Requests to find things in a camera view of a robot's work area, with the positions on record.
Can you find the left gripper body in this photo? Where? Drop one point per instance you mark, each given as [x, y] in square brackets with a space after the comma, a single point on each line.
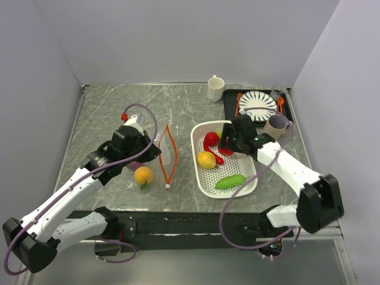
[143, 144]

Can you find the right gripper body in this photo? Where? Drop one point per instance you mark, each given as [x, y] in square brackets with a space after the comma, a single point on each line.
[238, 141]

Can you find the red chili pepper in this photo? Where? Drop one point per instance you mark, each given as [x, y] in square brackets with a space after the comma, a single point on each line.
[218, 159]

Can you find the red wrinkled fruit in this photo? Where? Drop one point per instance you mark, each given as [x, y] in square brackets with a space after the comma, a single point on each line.
[211, 139]

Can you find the purple onion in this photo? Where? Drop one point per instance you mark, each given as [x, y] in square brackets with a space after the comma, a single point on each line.
[133, 166]

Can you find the red apple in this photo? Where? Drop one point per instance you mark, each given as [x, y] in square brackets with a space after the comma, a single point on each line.
[225, 152]

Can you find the orange fruit with leaf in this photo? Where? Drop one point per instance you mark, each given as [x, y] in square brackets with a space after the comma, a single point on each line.
[143, 176]

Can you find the yellow lemon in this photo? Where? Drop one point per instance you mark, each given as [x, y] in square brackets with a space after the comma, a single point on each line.
[206, 160]

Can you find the clear zip top bag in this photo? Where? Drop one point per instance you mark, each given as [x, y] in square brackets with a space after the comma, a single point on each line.
[163, 167]

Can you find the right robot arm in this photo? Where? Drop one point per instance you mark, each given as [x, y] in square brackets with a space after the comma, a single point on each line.
[319, 197]

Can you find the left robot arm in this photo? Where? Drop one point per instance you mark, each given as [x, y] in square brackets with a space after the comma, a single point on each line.
[38, 237]

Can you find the black tray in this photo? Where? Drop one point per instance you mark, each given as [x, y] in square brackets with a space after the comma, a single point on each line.
[229, 102]

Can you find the beige mug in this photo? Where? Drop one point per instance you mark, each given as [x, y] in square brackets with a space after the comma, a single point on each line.
[276, 126]

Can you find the orange fork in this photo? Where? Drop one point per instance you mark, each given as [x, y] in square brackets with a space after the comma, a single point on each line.
[239, 95]

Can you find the striped white plate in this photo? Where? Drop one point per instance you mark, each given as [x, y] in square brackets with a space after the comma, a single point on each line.
[261, 104]

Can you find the green bitter gourd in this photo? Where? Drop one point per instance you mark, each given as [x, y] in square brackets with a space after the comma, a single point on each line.
[230, 182]

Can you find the white perforated basket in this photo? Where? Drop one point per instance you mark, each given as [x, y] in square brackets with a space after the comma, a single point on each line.
[236, 164]

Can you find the white mug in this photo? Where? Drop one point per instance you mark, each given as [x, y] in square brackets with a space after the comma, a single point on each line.
[215, 88]

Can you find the orange spoon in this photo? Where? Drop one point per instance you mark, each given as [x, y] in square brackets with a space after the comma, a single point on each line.
[280, 103]

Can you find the clear glass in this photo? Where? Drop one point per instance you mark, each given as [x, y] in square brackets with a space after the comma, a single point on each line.
[276, 91]

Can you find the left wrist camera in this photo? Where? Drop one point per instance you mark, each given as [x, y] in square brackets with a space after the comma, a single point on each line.
[134, 121]

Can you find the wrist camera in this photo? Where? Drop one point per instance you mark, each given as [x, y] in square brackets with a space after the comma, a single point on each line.
[134, 121]
[243, 111]

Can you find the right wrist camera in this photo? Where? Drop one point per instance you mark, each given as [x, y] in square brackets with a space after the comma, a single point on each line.
[243, 111]

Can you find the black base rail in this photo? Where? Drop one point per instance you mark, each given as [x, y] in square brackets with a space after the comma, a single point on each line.
[148, 230]

